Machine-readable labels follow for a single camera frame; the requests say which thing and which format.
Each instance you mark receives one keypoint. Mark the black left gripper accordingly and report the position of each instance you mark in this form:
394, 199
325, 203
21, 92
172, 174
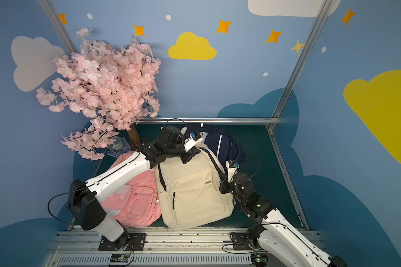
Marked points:
187, 153

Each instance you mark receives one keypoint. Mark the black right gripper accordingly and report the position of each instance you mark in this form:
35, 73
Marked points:
225, 183

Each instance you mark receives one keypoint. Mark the navy blue backpack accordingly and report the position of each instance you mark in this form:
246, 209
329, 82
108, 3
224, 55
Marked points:
219, 141

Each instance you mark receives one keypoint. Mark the beige and navy backpack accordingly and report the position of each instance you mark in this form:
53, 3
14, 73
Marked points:
189, 194

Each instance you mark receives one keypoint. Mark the pink backpack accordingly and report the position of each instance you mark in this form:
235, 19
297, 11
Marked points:
136, 203

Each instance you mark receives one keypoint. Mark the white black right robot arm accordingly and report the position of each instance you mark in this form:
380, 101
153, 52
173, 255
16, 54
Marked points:
271, 231

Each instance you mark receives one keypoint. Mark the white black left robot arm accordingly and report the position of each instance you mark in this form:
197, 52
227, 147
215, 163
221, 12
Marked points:
85, 198

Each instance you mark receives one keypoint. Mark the right green circuit board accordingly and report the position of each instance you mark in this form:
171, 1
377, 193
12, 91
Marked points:
259, 260

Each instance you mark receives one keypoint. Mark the green circuit board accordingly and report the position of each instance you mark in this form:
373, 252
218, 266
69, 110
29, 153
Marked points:
119, 260
259, 260

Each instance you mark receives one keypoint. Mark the pink artificial blossom tree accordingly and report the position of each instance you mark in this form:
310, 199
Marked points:
113, 88

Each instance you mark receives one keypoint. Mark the left green circuit board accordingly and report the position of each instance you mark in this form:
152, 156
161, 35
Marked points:
119, 260

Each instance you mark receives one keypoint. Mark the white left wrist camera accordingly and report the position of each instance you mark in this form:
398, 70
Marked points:
194, 139

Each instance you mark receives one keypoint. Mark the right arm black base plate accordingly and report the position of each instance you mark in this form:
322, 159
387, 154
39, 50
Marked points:
244, 241

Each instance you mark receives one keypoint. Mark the aluminium right side rail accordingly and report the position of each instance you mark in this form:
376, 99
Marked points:
287, 179

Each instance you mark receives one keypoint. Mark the aluminium back rail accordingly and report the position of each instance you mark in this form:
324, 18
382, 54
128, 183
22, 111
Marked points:
211, 120

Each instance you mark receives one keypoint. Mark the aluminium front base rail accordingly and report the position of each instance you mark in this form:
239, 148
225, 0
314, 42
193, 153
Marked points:
200, 247

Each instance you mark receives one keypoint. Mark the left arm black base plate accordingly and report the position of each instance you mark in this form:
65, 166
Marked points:
135, 241

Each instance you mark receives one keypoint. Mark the aluminium left corner post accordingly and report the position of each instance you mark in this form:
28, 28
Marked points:
59, 27

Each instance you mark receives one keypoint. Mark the aluminium corner post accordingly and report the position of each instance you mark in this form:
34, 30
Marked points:
59, 27
312, 37

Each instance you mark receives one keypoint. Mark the aluminium right corner post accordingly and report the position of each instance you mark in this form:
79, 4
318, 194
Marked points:
312, 37

